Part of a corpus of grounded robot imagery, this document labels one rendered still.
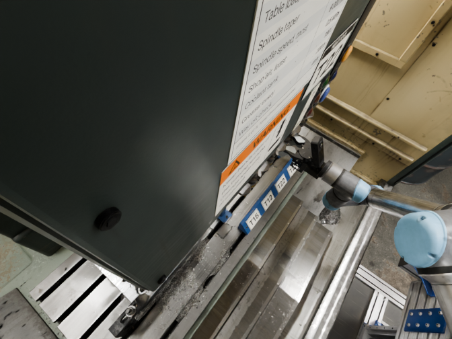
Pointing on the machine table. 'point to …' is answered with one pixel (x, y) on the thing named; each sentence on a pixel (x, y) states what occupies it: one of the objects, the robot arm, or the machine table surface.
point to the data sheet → (280, 60)
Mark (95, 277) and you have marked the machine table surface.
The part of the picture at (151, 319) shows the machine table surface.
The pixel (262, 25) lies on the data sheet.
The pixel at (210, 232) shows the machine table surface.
